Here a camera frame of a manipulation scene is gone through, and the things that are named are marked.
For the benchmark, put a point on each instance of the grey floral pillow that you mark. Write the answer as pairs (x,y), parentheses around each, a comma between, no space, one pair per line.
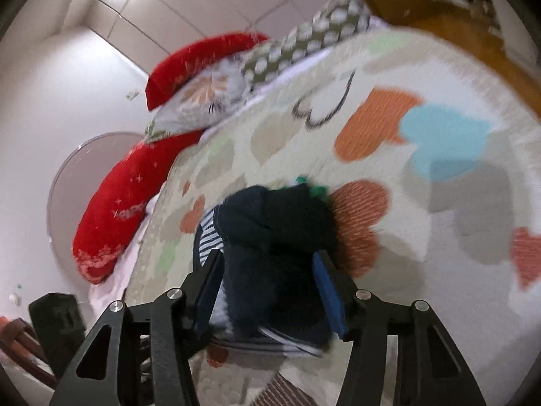
(209,98)

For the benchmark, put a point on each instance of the white wall switch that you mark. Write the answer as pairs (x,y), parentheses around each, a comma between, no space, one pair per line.
(132,95)

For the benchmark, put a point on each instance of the heart patterned quilt bedspread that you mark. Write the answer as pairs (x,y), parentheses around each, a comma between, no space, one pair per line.
(434,163)

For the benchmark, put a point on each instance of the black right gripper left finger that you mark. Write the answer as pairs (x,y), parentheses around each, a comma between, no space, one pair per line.
(167,332)

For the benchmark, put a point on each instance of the olive white patterned bolster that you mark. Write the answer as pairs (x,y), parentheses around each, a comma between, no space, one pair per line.
(338,20)

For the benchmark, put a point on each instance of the round pale headboard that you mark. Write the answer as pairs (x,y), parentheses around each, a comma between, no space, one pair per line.
(73,186)

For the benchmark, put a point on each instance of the glossy white wardrobe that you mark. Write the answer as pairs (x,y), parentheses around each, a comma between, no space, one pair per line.
(147,31)

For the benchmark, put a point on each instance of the navy striped pants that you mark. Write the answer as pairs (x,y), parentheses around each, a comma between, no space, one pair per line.
(268,301)

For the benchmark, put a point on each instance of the long red pillow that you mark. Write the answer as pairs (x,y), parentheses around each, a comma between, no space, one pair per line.
(116,210)

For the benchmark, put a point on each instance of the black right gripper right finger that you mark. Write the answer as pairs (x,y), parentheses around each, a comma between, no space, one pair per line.
(405,345)

